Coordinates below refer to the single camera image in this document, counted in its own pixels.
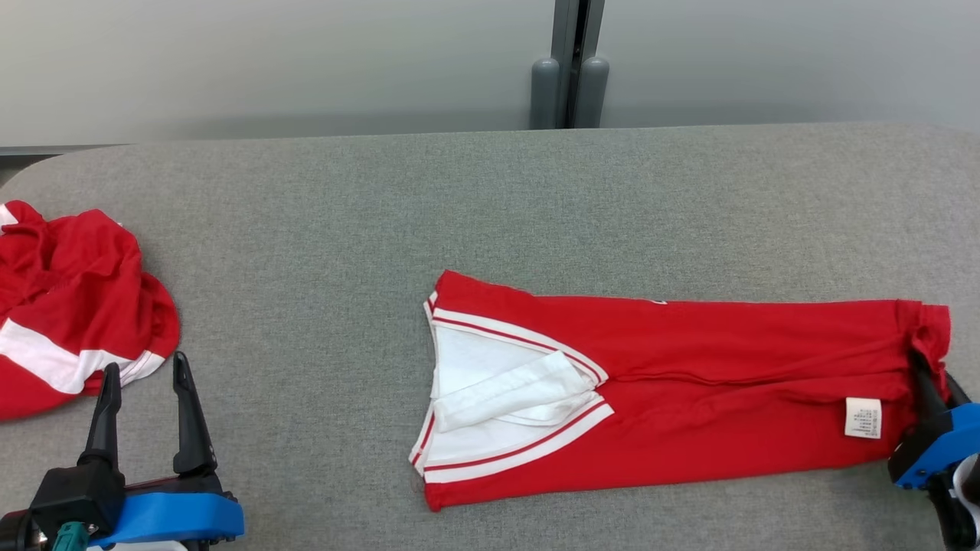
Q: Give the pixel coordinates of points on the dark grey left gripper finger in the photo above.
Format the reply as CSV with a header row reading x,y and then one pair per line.
x,y
191,436
103,428

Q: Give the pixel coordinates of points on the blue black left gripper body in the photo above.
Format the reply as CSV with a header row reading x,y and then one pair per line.
x,y
176,516

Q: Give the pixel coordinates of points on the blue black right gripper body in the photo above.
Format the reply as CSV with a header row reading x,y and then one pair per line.
x,y
938,451

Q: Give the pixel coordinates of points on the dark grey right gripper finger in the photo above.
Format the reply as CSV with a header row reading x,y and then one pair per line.
x,y
957,392
928,405

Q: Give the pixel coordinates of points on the red white basketball shorts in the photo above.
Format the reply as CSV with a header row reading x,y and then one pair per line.
x,y
69,306

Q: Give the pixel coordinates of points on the red white jersey shirt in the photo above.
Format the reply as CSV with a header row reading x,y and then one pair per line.
x,y
689,344

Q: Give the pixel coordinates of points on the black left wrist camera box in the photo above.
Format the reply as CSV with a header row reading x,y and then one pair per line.
x,y
76,497

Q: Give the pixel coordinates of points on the grey metal partition post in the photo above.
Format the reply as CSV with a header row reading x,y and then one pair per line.
x,y
565,38

